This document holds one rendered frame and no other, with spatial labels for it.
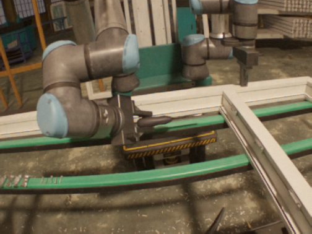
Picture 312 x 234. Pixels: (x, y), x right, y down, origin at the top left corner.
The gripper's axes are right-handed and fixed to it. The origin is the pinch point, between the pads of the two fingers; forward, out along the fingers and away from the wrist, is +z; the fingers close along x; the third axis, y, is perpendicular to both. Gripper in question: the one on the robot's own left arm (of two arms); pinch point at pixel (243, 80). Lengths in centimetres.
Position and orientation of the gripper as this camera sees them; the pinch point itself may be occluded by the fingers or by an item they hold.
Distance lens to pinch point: 88.5
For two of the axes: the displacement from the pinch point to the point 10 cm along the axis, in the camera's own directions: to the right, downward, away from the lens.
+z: 1.0, 8.6, 5.0
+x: -0.9, -4.9, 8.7
